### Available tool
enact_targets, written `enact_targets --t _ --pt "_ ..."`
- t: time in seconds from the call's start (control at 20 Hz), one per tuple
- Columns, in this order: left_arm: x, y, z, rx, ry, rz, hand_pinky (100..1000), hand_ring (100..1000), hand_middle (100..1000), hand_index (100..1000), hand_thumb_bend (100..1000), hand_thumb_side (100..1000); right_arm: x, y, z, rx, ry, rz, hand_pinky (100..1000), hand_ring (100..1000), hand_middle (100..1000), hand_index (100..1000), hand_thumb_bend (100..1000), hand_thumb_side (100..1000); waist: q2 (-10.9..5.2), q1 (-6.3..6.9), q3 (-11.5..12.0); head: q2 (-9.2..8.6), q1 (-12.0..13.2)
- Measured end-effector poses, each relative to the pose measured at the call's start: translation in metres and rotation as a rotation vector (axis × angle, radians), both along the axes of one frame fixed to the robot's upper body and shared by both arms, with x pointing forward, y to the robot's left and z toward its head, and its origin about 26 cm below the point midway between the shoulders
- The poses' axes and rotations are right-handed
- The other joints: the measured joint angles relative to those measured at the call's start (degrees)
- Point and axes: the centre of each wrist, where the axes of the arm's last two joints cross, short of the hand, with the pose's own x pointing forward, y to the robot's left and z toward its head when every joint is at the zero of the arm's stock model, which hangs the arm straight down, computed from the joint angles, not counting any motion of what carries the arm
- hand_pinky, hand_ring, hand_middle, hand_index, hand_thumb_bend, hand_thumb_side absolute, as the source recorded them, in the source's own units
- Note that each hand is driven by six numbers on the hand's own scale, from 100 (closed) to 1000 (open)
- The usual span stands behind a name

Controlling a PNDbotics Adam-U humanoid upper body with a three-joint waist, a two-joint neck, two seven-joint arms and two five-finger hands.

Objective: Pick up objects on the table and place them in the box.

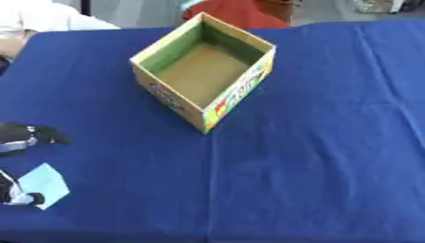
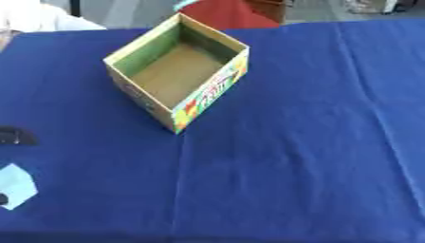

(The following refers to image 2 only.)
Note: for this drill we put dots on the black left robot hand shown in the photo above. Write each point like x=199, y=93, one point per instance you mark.
x=15, y=136

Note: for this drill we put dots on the open cardboard box green inside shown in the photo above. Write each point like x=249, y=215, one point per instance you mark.
x=177, y=76

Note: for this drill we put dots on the person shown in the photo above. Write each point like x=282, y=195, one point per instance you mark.
x=39, y=19

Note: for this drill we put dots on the red chair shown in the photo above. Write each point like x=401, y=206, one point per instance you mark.
x=232, y=14

